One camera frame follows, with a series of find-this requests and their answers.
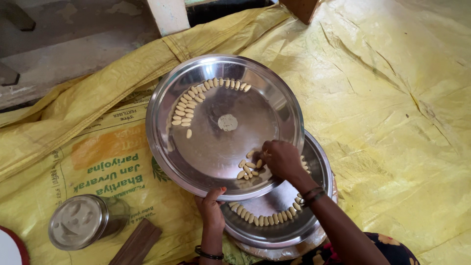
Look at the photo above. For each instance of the person's left hand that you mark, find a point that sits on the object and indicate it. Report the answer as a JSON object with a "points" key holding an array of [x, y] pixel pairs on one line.
{"points": [[211, 211]]}

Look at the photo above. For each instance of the person's right hand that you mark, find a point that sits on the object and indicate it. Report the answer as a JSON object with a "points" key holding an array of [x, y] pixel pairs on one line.
{"points": [[285, 160]]}

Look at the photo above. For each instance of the person's right fingers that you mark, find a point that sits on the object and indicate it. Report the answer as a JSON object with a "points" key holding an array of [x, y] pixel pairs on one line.
{"points": [[265, 156]]}

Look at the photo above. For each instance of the large steel plate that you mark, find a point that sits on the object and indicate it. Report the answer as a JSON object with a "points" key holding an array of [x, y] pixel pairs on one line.
{"points": [[220, 154]]}

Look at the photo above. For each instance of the loose cluster of dough shells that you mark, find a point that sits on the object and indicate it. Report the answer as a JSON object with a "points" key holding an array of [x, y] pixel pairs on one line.
{"points": [[247, 169]]}

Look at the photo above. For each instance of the flat round dough disc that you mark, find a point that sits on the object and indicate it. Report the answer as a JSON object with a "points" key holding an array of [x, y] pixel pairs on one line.
{"points": [[227, 122]]}

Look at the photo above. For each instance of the dark right wrist bangles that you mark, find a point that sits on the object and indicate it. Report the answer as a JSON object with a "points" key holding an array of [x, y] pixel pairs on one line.
{"points": [[312, 195]]}

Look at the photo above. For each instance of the single arc of dough bits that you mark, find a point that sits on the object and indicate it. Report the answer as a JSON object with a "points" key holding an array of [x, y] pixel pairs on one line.
{"points": [[265, 220]]}

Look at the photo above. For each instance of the steel plate with rim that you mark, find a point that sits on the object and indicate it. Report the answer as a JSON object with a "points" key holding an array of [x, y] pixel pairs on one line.
{"points": [[272, 228]]}

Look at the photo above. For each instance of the curved rows of dough pieces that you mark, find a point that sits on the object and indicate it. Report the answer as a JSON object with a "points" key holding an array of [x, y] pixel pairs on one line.
{"points": [[186, 108]]}

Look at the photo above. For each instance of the black left wrist bangle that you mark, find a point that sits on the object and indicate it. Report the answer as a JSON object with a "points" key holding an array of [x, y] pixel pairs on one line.
{"points": [[208, 254]]}

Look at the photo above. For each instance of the yellow plastic tarpaulin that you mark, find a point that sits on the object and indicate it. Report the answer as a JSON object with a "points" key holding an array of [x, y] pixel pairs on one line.
{"points": [[379, 110]]}

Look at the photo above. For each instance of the brown wooden furniture leg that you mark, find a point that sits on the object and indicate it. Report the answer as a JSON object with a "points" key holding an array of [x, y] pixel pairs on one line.
{"points": [[300, 9]]}

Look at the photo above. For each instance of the yellow printed woven sack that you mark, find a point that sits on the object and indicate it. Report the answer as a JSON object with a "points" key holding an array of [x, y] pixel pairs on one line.
{"points": [[110, 165]]}

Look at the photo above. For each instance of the brown wooden block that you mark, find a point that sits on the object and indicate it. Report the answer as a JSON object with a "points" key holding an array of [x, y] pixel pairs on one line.
{"points": [[136, 243]]}

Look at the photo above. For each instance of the person's dark floral clothing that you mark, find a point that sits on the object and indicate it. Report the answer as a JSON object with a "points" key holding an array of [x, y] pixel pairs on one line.
{"points": [[393, 250]]}

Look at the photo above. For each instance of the steel container with lid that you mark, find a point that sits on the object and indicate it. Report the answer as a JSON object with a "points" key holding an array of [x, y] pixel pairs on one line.
{"points": [[82, 222]]}

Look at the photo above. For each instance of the white round thing red rim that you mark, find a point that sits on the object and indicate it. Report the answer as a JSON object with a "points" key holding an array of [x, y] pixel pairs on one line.
{"points": [[9, 248]]}

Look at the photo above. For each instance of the white painted post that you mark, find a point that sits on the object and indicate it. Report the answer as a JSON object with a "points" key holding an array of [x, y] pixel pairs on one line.
{"points": [[169, 14]]}

